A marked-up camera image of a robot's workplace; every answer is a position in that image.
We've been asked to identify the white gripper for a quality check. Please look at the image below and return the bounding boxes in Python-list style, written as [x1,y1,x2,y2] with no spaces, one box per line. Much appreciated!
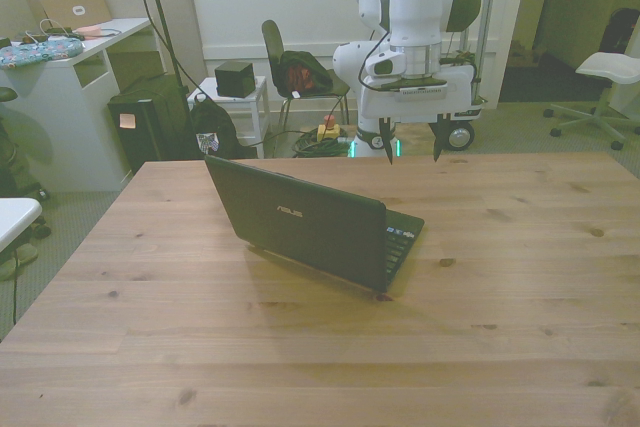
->
[358,64,477,167]

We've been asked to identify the black Asus laptop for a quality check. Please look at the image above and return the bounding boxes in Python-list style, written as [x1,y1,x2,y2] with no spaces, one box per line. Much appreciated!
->
[203,154,426,296]

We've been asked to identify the white robot cart with wheel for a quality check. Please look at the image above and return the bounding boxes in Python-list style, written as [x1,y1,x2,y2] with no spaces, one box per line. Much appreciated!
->
[446,101,485,153]

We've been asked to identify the yellow emergency stop button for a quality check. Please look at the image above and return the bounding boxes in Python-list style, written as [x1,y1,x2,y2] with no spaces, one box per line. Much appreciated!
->
[316,114,342,144]

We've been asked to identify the dark bag with red lining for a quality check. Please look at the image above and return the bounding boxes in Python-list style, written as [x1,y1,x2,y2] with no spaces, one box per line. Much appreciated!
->
[277,49,334,97]

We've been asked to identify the black plastic chair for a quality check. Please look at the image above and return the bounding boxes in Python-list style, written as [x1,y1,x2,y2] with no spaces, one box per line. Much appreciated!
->
[260,19,351,134]

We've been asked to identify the small white side table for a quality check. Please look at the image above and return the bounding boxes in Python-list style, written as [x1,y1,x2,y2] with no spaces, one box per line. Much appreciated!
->
[186,75,272,159]

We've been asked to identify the black cube box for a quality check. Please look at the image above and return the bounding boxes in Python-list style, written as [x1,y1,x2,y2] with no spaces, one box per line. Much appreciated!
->
[214,60,256,100]

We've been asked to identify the black backpack with patch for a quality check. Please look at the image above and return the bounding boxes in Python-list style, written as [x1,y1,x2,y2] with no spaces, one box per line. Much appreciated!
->
[188,92,242,161]

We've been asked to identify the white swivel office chair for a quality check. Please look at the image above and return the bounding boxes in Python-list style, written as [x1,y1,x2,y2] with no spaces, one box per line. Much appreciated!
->
[543,51,640,151]

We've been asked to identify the black bag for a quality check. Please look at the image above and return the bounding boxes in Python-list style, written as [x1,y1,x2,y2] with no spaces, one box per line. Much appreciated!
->
[599,7,640,56]

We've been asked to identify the black computer tower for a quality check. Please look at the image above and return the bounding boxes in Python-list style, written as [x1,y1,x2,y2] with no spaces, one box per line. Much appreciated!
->
[106,88,190,174]

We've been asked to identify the brown cardboard box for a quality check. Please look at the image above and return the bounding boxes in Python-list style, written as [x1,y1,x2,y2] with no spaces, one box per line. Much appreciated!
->
[106,49,167,94]

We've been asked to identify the white desk shelf unit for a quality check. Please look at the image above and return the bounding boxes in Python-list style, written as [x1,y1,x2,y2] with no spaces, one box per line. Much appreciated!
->
[0,16,167,194]

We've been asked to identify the open cardboard box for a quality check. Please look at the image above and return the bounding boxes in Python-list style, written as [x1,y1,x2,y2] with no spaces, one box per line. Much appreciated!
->
[26,0,113,34]

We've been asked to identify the patterned blue cushion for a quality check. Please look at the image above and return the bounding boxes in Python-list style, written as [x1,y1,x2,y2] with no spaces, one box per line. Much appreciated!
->
[0,38,84,72]

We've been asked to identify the grey slipper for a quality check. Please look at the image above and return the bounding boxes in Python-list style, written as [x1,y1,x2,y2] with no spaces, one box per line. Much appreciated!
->
[0,242,40,282]

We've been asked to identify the coiled dark cable bundle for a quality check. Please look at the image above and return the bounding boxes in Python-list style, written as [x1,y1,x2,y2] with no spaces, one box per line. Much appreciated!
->
[291,128,352,159]

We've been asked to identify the aluminium frame pole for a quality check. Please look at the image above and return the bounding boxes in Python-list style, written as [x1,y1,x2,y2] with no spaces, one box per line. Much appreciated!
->
[473,0,502,98]

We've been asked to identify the black camera stand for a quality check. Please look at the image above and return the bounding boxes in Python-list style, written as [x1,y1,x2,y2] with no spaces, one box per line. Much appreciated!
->
[118,0,202,158]

